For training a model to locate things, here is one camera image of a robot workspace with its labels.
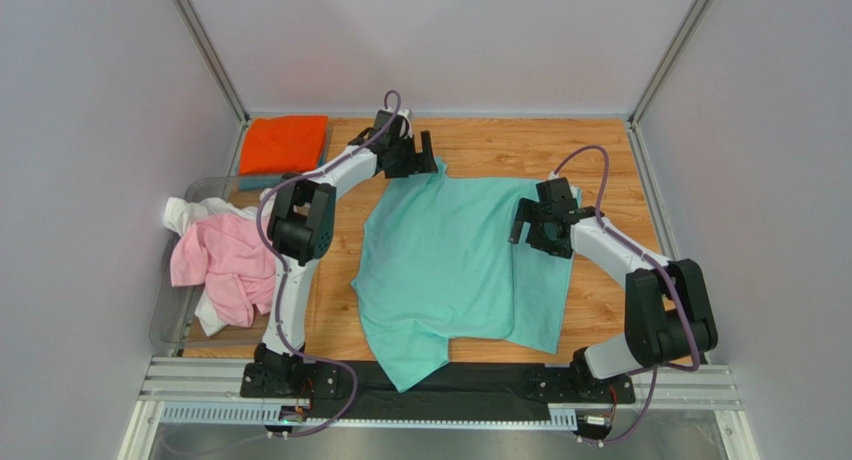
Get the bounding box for pink t-shirt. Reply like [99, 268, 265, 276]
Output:
[170, 213, 276, 328]

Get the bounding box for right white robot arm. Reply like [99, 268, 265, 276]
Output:
[509, 177, 718, 398]

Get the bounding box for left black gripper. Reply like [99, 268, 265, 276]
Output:
[387, 130, 440, 178]

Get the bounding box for folded orange t-shirt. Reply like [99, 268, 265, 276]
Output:
[237, 115, 329, 175]

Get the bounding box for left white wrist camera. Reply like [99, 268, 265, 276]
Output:
[397, 109, 414, 138]

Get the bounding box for aluminium frame rail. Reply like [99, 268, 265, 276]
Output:
[122, 357, 758, 459]

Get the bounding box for black base mat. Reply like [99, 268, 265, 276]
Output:
[342, 361, 592, 421]

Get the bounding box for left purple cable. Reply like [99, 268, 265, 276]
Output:
[255, 89, 403, 439]

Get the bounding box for clear plastic bin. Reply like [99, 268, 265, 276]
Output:
[149, 175, 282, 350]

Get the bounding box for white t-shirt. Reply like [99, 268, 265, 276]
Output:
[162, 197, 257, 336]

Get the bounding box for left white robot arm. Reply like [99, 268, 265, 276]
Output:
[240, 107, 437, 398]

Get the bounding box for mint green t-shirt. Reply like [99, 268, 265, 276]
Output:
[351, 164, 573, 392]

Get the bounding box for folded teal t-shirt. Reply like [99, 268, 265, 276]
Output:
[234, 129, 330, 192]

